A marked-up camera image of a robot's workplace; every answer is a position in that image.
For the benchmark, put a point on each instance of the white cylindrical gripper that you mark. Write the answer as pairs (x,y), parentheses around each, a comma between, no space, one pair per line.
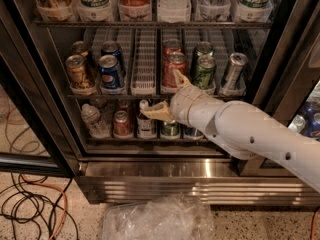
(182,104)

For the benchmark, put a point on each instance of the red coke can front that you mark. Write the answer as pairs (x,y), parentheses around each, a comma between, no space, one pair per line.
(173,61)

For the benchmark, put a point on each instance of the red coke can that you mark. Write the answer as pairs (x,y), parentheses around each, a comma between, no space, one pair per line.
(172,45)
(173,61)

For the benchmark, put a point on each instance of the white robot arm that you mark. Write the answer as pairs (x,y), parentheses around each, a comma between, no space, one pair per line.
(241,129)

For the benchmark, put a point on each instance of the green can bottom shelf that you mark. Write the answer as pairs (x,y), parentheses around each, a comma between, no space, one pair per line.
(170,129)

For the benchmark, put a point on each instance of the green soda can front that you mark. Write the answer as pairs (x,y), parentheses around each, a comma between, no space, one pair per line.
(203,72)

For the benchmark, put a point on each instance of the green soda can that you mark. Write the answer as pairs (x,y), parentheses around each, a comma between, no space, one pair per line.
(203,72)
(201,49)

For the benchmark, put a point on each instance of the blue can bottom shelf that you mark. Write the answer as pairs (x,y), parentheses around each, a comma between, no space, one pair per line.
(192,133)

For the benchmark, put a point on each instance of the red coke can rear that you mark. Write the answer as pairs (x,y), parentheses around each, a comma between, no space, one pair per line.
(172,45)

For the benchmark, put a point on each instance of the red can bottom shelf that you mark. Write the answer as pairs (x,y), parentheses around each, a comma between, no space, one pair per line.
(122,125)

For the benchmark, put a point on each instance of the green soda can rear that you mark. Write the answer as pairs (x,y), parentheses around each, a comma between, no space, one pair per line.
(201,49)

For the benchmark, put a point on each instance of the blue pepsi can front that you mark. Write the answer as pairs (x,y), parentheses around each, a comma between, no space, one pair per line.
(111,72)

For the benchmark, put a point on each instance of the blue pepsi can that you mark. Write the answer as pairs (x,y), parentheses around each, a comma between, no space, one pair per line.
(111,47)
(111,72)

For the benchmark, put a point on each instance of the silver slim can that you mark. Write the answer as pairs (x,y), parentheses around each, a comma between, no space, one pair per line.
(236,64)

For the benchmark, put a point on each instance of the blue pepsi can rear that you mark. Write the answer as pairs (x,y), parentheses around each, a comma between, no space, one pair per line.
(111,47)

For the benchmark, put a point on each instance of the stainless steel fridge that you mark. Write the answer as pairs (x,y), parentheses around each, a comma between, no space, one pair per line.
(281,42)

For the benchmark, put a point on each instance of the gold brown can front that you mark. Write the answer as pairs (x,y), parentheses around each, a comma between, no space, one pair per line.
(78,72)

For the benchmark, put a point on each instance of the gold brown can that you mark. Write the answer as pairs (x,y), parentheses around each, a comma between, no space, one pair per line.
(83,49)
(78,72)

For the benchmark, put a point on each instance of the gold brown can rear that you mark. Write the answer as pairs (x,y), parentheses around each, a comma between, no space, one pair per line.
(83,49)

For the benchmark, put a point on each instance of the white can right fridge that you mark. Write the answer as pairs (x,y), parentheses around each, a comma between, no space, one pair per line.
(297,124)

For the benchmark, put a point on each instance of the blue can right fridge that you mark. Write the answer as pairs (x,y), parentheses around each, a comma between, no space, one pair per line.
(312,127)

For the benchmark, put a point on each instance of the dark juice bottle white cap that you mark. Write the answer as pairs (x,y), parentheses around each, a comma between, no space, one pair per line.
(146,127)

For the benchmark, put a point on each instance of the clear water bottle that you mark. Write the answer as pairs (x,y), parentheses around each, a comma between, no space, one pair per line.
(93,120)

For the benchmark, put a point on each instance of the clear plastic bag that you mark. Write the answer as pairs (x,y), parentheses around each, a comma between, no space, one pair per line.
(174,217)

